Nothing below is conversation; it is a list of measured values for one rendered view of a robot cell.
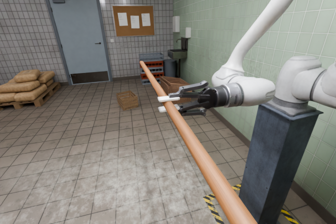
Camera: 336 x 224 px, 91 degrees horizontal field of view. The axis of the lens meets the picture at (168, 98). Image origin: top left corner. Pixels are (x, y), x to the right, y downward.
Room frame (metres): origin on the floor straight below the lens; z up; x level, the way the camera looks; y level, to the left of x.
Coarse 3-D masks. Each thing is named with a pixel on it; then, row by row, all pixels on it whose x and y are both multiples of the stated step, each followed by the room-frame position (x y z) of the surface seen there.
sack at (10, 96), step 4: (12, 92) 3.02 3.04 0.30; (16, 92) 3.07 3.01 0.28; (0, 96) 2.87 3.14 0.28; (4, 96) 2.88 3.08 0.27; (8, 96) 2.90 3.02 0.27; (12, 96) 2.92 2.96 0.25; (0, 100) 2.85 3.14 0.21; (4, 100) 2.86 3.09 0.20; (8, 100) 2.88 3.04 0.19; (12, 100) 2.91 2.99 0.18
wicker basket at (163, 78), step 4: (160, 76) 3.35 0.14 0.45; (164, 76) 3.41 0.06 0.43; (168, 76) 3.45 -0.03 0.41; (164, 80) 3.17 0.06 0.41; (168, 80) 3.45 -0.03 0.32; (172, 80) 3.49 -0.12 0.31; (176, 80) 3.52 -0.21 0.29; (180, 80) 3.51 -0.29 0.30; (168, 84) 2.99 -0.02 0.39; (172, 84) 2.90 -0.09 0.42; (176, 84) 2.93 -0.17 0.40; (180, 84) 2.96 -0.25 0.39; (184, 84) 2.99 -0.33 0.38; (188, 84) 3.17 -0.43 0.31; (172, 88) 2.90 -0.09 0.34; (172, 92) 2.90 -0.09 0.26
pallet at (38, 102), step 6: (54, 84) 3.93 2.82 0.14; (48, 90) 3.50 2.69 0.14; (54, 90) 3.82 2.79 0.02; (42, 96) 3.17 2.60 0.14; (48, 96) 3.44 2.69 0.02; (6, 102) 2.90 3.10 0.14; (12, 102) 2.90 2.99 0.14; (18, 102) 2.92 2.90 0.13; (24, 102) 2.94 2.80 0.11; (36, 102) 2.99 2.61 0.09; (42, 102) 3.09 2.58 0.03; (0, 108) 2.88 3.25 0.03; (18, 108) 2.91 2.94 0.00
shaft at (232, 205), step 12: (156, 84) 0.67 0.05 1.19; (168, 108) 0.45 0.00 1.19; (180, 120) 0.37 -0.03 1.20; (180, 132) 0.33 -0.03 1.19; (192, 132) 0.32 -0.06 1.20; (192, 144) 0.27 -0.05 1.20; (192, 156) 0.25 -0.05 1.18; (204, 156) 0.24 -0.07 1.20; (204, 168) 0.21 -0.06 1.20; (216, 168) 0.21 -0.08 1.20; (216, 180) 0.18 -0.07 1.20; (216, 192) 0.17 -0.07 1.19; (228, 192) 0.16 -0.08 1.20; (228, 204) 0.15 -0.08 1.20; (240, 204) 0.14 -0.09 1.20; (228, 216) 0.14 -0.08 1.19; (240, 216) 0.13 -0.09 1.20; (252, 216) 0.13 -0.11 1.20
